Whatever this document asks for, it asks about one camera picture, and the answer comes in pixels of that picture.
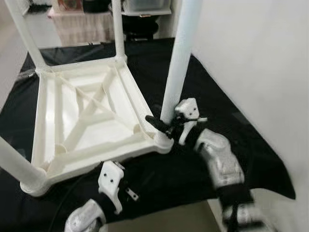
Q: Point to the beige cloth covered stand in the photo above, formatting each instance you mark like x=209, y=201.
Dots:
x=82, y=26

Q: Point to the orange lid storage box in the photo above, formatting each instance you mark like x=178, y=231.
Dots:
x=70, y=5

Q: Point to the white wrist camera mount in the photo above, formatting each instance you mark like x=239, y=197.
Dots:
x=110, y=179
x=188, y=108

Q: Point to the black tablecloth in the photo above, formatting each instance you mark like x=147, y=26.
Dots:
x=217, y=96

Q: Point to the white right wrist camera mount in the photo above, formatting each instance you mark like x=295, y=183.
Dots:
x=188, y=108

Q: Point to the white plastic table leg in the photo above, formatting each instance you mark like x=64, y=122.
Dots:
x=29, y=38
x=119, y=29
x=181, y=58
x=19, y=166

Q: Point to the black bag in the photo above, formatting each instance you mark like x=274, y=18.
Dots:
x=96, y=5

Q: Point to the white plastic table top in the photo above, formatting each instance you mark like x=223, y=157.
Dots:
x=87, y=125

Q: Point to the black wok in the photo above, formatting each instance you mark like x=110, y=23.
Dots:
x=140, y=26

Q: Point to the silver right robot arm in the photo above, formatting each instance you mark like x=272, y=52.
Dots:
x=222, y=164

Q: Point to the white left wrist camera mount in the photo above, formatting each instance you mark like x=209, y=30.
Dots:
x=110, y=179

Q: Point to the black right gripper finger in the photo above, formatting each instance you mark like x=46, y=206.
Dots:
x=158, y=125

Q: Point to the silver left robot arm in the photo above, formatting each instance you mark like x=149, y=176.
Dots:
x=87, y=217

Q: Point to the clear plastic storage box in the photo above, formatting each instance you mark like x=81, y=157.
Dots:
x=147, y=6

